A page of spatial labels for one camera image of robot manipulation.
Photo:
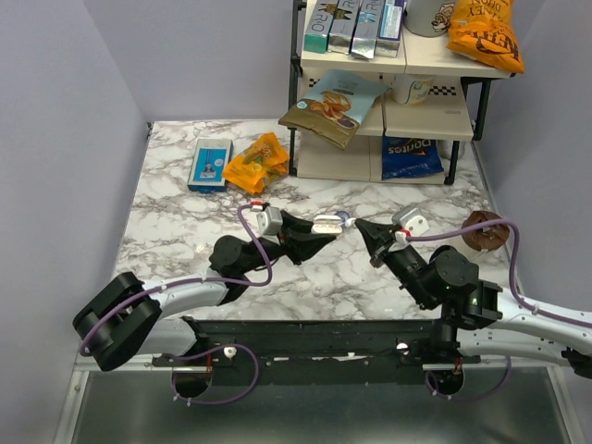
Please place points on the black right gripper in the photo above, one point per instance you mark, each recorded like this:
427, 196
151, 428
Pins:
378, 239

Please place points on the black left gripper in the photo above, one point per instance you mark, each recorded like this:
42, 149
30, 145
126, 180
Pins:
297, 241

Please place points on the white earbud one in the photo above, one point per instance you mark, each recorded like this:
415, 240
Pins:
349, 222

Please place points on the white earbud case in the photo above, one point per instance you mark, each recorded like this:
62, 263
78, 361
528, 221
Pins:
327, 224

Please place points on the purple earbud charging case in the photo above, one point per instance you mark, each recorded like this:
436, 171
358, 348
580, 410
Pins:
343, 215

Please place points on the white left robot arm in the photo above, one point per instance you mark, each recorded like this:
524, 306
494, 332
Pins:
129, 316

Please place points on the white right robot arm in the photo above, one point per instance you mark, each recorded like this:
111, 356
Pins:
480, 317

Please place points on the orange snack bag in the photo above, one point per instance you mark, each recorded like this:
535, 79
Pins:
257, 166

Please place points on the blue Doritos bag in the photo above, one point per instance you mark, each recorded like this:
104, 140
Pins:
409, 158

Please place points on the blue razor box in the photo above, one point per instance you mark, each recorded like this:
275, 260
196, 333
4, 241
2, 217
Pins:
211, 157

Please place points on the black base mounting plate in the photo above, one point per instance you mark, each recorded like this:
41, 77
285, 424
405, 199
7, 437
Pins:
316, 352

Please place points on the teal gold chip bag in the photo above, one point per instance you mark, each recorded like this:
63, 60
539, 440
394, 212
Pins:
335, 107

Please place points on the white mug on shelf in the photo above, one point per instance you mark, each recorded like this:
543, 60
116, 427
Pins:
411, 89

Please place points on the black beige shelf rack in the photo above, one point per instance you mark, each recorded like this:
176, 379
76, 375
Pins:
454, 110

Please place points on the blue white box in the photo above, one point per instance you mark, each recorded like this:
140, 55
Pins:
388, 40

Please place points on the teal toothpaste box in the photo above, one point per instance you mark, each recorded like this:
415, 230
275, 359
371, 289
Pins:
317, 31

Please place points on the white printed cup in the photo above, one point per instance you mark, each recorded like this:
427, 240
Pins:
428, 18

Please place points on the orange honey dijon chip bag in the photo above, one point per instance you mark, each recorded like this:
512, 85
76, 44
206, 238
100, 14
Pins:
482, 30

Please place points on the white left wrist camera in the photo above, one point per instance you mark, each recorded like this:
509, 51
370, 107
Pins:
269, 221

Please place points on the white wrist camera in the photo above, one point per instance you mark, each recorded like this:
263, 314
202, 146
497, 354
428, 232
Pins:
269, 221
412, 221

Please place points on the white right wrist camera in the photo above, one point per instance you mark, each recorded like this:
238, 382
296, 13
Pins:
412, 221

